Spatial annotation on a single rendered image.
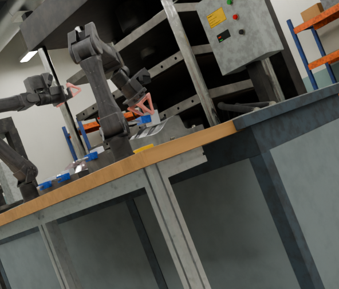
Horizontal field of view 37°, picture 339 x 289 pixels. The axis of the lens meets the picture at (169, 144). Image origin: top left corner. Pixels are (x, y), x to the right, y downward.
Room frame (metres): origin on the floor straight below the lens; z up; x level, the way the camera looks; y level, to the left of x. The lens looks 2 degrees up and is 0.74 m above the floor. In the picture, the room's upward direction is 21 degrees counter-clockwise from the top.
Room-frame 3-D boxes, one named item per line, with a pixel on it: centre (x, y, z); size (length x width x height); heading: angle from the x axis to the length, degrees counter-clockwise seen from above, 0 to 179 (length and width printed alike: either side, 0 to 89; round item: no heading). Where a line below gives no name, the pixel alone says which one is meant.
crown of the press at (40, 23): (3.28, -0.09, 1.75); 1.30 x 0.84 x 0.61; 46
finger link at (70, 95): (2.22, 0.32, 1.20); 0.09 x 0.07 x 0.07; 137
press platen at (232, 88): (3.32, -0.13, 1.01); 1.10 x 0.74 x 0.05; 46
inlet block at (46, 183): (2.20, 0.57, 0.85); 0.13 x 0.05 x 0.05; 153
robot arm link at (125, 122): (1.59, 0.15, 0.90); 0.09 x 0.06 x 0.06; 79
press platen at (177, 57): (3.32, -0.13, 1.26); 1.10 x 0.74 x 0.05; 46
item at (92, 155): (2.08, 0.33, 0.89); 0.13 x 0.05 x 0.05; 136
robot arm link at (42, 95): (2.15, 0.43, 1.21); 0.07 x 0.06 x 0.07; 137
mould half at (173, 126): (2.23, 0.09, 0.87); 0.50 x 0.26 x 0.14; 136
